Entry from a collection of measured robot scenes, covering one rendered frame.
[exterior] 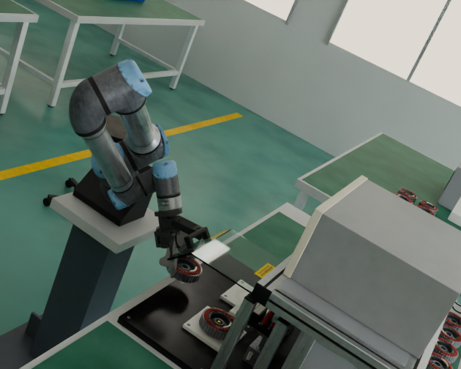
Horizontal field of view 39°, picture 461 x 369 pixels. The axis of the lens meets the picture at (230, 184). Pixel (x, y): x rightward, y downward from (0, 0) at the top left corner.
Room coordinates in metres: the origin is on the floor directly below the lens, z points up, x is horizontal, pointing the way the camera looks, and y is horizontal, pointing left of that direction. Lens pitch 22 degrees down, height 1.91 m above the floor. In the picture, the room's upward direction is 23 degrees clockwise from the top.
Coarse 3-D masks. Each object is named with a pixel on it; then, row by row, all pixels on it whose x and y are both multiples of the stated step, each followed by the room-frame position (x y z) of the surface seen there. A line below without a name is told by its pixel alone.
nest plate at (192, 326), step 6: (192, 318) 1.65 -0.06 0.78; (198, 318) 1.66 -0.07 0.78; (186, 324) 1.61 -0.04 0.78; (192, 324) 1.62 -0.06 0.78; (198, 324) 1.63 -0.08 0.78; (192, 330) 1.59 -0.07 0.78; (198, 330) 1.60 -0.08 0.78; (198, 336) 1.58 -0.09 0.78; (204, 336) 1.59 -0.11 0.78; (210, 336) 1.60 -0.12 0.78; (204, 342) 1.58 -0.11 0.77; (210, 342) 1.57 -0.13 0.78; (216, 342) 1.58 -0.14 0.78; (222, 342) 1.60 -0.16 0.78; (216, 348) 1.56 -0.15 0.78
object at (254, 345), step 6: (258, 336) 1.64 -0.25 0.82; (252, 342) 1.60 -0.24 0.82; (258, 342) 1.61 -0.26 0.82; (252, 348) 1.57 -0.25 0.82; (246, 354) 1.57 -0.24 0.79; (252, 354) 1.57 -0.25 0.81; (258, 354) 1.56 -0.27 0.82; (246, 360) 1.57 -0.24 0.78; (252, 360) 1.56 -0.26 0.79; (252, 366) 1.56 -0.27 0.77
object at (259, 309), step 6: (258, 306) 1.63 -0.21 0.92; (234, 312) 1.61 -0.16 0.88; (252, 312) 1.59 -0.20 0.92; (258, 312) 1.60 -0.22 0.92; (264, 312) 1.62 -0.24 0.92; (252, 318) 1.59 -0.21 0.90; (258, 318) 1.59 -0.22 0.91; (264, 318) 1.62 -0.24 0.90; (252, 324) 1.58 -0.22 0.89; (258, 324) 1.58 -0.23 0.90; (270, 324) 1.60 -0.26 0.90; (258, 330) 1.57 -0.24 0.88; (264, 330) 1.57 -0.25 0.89; (270, 330) 1.58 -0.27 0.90; (288, 330) 1.62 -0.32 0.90; (264, 336) 1.58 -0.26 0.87; (264, 342) 1.60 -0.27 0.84; (258, 348) 1.58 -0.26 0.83
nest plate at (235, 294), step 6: (234, 288) 1.90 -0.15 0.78; (240, 288) 1.92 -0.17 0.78; (222, 294) 1.84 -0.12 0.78; (228, 294) 1.85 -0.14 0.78; (234, 294) 1.87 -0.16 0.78; (240, 294) 1.88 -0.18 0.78; (246, 294) 1.90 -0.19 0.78; (228, 300) 1.82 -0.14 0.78; (234, 300) 1.83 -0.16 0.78; (240, 300) 1.85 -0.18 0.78; (234, 306) 1.81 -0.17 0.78
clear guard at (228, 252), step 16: (208, 240) 1.63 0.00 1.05; (224, 240) 1.64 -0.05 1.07; (240, 240) 1.69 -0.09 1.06; (176, 256) 1.52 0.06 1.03; (208, 256) 1.52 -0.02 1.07; (224, 256) 1.56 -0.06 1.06; (240, 256) 1.59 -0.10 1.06; (256, 256) 1.63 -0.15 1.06; (272, 256) 1.67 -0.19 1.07; (224, 272) 1.48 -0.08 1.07; (240, 272) 1.51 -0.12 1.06
